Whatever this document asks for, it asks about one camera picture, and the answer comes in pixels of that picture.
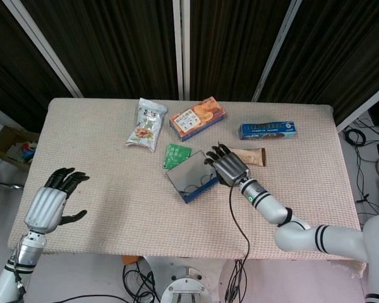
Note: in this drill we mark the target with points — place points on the metal chair leg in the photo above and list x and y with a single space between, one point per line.
3 183

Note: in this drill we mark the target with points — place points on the orange biscuit box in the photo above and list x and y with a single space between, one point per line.
196 118

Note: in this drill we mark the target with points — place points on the beige woven tablecloth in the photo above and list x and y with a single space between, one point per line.
129 214

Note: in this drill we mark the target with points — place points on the blue cookie box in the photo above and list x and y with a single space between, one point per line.
268 128

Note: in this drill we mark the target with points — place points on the green sachet packet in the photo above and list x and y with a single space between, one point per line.
173 156

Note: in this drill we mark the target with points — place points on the dark blue snack box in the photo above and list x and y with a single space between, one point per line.
189 172

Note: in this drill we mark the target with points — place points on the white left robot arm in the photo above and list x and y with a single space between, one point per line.
25 255

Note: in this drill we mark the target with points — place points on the brown snack bar wrapper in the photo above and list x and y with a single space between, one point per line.
252 156

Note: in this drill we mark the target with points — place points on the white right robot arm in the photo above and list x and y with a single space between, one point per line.
271 211

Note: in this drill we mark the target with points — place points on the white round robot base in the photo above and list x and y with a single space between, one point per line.
186 284

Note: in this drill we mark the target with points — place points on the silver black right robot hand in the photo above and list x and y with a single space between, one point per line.
232 168

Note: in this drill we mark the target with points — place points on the white frame post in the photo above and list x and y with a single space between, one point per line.
366 108
180 47
277 47
45 50

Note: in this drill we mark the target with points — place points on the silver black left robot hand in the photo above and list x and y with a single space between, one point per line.
45 208

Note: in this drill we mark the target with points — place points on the black pleated curtain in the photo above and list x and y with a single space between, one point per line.
113 47
6 63
334 47
227 47

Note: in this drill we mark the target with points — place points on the cardboard box with items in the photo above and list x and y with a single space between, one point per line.
9 142

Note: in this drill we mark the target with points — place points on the white snack bag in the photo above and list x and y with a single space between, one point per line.
145 126

